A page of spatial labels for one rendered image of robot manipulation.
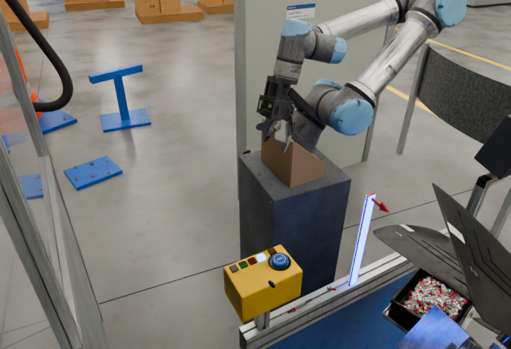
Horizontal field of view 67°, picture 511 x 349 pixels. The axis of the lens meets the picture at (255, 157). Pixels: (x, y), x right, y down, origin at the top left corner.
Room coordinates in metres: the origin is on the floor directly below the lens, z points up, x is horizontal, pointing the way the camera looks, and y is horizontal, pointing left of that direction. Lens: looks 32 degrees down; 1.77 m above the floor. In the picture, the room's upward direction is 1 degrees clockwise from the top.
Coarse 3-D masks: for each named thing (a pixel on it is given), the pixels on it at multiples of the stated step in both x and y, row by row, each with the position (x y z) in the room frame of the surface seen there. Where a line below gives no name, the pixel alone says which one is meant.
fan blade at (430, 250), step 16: (384, 240) 0.59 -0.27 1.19; (400, 240) 0.60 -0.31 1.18; (416, 240) 0.60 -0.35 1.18; (432, 240) 0.61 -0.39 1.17; (448, 240) 0.63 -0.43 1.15; (416, 256) 0.55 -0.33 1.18; (432, 256) 0.55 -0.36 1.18; (448, 256) 0.55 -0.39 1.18; (432, 272) 0.51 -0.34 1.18; (448, 272) 0.51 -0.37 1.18; (464, 288) 0.47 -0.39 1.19
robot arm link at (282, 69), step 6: (276, 60) 1.03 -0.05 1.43; (276, 66) 1.02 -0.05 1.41; (282, 66) 1.01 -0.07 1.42; (288, 66) 1.00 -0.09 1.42; (294, 66) 1.01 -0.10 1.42; (300, 66) 1.02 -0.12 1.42; (276, 72) 1.01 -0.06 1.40; (282, 72) 1.00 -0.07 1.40; (288, 72) 1.00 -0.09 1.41; (294, 72) 1.01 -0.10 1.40; (288, 78) 1.00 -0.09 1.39; (294, 78) 1.01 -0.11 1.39
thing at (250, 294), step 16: (288, 256) 0.65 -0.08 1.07; (224, 272) 0.61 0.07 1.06; (240, 272) 0.60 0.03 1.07; (256, 272) 0.60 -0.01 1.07; (272, 272) 0.60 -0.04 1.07; (288, 272) 0.60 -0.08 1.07; (224, 288) 0.61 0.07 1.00; (240, 288) 0.56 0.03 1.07; (256, 288) 0.56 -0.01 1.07; (272, 288) 0.57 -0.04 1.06; (288, 288) 0.59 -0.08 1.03; (240, 304) 0.54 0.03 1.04; (256, 304) 0.55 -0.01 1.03; (272, 304) 0.57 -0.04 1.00
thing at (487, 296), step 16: (448, 208) 0.42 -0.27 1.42; (464, 208) 0.45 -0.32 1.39; (464, 224) 0.40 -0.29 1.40; (480, 224) 0.44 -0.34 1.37; (480, 240) 0.39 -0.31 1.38; (496, 240) 0.43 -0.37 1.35; (464, 256) 0.33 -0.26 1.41; (480, 256) 0.36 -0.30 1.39; (496, 256) 0.38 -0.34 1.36; (464, 272) 0.31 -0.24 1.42; (480, 272) 0.33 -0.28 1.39; (496, 272) 0.35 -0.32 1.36; (480, 288) 0.30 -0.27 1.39; (496, 288) 0.33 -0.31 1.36; (480, 304) 0.28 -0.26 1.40; (496, 304) 0.31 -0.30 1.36; (496, 320) 0.28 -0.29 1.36
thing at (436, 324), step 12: (432, 312) 0.55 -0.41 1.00; (420, 324) 0.54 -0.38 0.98; (432, 324) 0.52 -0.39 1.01; (444, 324) 0.50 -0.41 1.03; (456, 324) 0.49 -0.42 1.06; (408, 336) 0.53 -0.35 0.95; (420, 336) 0.51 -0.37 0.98; (432, 336) 0.49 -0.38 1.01; (444, 336) 0.47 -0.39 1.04; (456, 336) 0.46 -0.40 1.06; (468, 336) 0.44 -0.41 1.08; (408, 348) 0.49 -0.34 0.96; (420, 348) 0.48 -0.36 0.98; (432, 348) 0.46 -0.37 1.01; (444, 348) 0.45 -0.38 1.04
